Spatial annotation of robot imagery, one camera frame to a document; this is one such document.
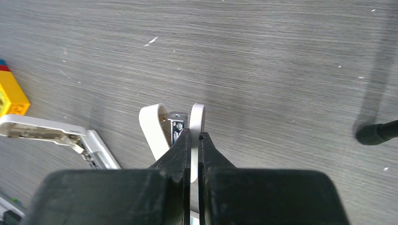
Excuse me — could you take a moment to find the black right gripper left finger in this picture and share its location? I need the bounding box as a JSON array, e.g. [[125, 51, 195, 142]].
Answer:
[[22, 128, 191, 225]]

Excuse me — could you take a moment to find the yellow green colourful block toy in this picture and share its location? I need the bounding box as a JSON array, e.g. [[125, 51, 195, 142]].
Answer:
[[0, 59, 31, 117]]

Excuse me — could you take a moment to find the white staple remover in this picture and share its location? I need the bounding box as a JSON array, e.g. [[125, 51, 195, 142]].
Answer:
[[139, 104, 206, 183]]

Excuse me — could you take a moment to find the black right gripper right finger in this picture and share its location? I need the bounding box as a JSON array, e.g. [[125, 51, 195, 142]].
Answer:
[[198, 132, 350, 225]]

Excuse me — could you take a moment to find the black tripod stand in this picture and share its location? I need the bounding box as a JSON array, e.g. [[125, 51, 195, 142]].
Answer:
[[355, 120, 398, 146]]

